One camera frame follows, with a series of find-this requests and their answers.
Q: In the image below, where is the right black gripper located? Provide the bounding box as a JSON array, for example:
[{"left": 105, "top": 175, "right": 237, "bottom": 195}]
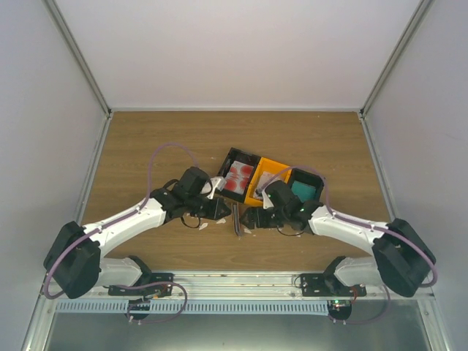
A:
[{"left": 239, "top": 206, "right": 288, "bottom": 230}]

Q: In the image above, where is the brown leather card holder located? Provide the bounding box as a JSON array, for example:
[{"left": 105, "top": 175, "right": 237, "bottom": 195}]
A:
[{"left": 232, "top": 203, "right": 242, "bottom": 237}]

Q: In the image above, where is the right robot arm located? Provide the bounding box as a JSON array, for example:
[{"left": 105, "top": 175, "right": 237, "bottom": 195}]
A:
[{"left": 240, "top": 181, "right": 437, "bottom": 298}]

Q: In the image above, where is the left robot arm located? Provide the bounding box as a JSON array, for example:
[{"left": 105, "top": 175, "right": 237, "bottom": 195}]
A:
[{"left": 42, "top": 167, "right": 231, "bottom": 299}]

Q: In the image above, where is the red circle card stack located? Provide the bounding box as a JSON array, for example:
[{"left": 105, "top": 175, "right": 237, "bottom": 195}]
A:
[{"left": 224, "top": 161, "right": 254, "bottom": 195}]

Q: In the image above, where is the white patterned card stack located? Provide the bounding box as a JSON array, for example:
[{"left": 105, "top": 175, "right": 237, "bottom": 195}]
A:
[{"left": 252, "top": 171, "right": 274, "bottom": 200}]

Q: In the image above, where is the black bin with red cards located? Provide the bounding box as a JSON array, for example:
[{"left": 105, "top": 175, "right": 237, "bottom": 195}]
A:
[{"left": 217, "top": 148, "right": 260, "bottom": 203}]

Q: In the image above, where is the teal card stack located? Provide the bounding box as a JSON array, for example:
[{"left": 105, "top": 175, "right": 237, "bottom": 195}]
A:
[{"left": 291, "top": 181, "right": 317, "bottom": 202}]

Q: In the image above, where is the black bin with teal cards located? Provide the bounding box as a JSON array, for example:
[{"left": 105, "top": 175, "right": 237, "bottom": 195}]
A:
[{"left": 287, "top": 168, "right": 324, "bottom": 202}]

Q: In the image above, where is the orange bin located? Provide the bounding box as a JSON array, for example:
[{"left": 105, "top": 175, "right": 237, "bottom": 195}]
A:
[{"left": 244, "top": 157, "right": 292, "bottom": 206}]

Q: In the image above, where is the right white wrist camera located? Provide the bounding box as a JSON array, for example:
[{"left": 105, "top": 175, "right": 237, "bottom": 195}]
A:
[{"left": 263, "top": 195, "right": 273, "bottom": 209}]

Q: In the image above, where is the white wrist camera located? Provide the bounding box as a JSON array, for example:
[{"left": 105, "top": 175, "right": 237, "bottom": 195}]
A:
[
  {"left": 206, "top": 176, "right": 227, "bottom": 200},
  {"left": 263, "top": 195, "right": 273, "bottom": 209}
]

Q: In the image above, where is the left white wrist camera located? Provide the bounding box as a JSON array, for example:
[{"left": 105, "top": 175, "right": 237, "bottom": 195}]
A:
[{"left": 206, "top": 176, "right": 227, "bottom": 200}]

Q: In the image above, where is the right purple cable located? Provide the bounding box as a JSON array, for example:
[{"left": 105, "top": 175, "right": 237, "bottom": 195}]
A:
[{"left": 257, "top": 167, "right": 439, "bottom": 286}]

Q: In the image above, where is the purple cable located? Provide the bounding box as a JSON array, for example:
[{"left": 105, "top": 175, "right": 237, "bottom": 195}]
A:
[
  {"left": 257, "top": 167, "right": 439, "bottom": 286},
  {"left": 42, "top": 143, "right": 200, "bottom": 301}
]

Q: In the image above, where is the aluminium rail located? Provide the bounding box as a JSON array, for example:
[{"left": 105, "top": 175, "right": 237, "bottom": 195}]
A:
[{"left": 43, "top": 271, "right": 436, "bottom": 303}]

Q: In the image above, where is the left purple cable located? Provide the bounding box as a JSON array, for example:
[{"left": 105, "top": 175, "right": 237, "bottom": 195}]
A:
[{"left": 42, "top": 143, "right": 200, "bottom": 301}]

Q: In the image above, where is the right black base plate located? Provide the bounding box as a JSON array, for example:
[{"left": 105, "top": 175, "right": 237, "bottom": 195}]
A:
[{"left": 295, "top": 273, "right": 367, "bottom": 324}]

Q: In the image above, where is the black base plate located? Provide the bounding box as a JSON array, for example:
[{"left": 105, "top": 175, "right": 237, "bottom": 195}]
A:
[
  {"left": 295, "top": 273, "right": 367, "bottom": 324},
  {"left": 107, "top": 273, "right": 174, "bottom": 322}
]

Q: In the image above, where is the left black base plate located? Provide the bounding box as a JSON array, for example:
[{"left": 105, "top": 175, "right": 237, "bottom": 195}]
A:
[{"left": 107, "top": 273, "right": 174, "bottom": 322}]

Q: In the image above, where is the grey slotted cable duct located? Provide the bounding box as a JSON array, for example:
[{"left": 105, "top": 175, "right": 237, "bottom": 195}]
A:
[{"left": 56, "top": 299, "right": 328, "bottom": 316}]

